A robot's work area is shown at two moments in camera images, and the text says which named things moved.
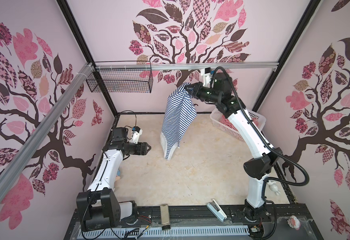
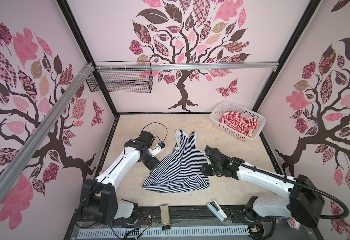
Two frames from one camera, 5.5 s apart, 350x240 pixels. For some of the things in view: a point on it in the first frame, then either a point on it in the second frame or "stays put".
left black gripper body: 135,149 -> 149,161
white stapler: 213,206 stays put
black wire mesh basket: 122,80 stays put
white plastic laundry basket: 219,119 stays put
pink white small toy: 294,222 stays put
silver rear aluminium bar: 183,66 stays put
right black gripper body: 205,95 -> 208,169
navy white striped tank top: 181,112 -> 181,170
